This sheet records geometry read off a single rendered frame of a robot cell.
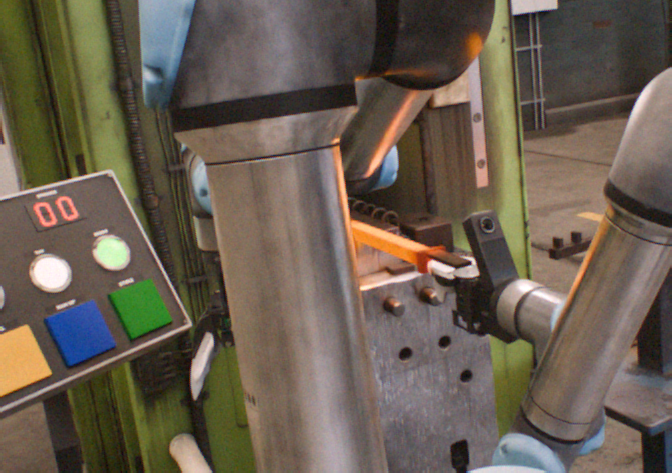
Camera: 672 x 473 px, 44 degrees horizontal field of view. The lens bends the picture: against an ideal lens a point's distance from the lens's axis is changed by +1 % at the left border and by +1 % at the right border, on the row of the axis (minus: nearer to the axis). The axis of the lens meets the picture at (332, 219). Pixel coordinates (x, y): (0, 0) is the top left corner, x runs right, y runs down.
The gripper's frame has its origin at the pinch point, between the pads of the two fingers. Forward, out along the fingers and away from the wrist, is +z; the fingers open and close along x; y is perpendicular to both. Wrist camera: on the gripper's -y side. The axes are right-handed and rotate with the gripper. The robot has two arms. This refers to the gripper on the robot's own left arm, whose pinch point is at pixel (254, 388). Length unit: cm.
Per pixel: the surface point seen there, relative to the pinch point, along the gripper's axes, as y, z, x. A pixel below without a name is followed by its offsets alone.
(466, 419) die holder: -45, 34, 38
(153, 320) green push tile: -17.3, -5.4, -13.8
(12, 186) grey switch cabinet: -539, 49, -182
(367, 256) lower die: -47, -1, 22
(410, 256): -25.5, -6.6, 26.7
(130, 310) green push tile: -16.6, -7.7, -16.6
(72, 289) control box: -15.1, -12.6, -23.7
